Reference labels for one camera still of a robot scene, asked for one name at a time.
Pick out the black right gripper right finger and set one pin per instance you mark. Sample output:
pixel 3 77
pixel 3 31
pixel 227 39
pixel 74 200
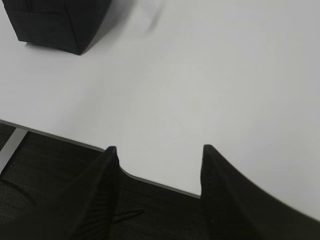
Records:
pixel 237 209

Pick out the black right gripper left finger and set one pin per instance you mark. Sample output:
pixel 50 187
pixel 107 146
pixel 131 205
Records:
pixel 83 211

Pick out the navy blue lunch bag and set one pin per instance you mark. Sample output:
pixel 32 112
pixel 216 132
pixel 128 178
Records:
pixel 67 25

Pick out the white table leg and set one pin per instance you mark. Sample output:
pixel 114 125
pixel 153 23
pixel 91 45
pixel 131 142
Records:
pixel 11 146

